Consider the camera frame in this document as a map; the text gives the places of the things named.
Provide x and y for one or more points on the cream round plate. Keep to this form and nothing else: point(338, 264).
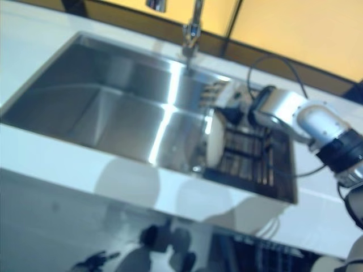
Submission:
point(215, 141)

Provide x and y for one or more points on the open built-in dishwasher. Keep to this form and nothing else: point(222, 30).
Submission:
point(269, 252)

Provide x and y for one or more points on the stainless steel kitchen sink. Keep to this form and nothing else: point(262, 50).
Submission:
point(113, 113)

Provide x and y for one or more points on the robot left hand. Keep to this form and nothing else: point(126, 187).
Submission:
point(96, 259)

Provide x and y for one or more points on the chrome faucet pipe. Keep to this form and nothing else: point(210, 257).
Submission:
point(194, 34)

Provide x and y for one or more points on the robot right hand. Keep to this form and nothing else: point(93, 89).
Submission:
point(235, 99)

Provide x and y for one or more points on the black sink dish rack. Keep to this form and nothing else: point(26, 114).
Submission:
point(255, 164)

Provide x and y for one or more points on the white cabinet door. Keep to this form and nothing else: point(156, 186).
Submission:
point(71, 226)

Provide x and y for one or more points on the dark window frame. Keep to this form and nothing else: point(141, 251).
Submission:
point(283, 55)

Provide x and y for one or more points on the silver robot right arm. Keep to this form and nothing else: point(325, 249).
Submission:
point(317, 122)

